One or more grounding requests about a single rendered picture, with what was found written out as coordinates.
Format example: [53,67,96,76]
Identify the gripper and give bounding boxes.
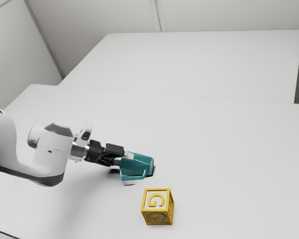
[84,139,135,167]

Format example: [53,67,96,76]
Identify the yellow letter block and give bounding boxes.
[141,188,175,226]

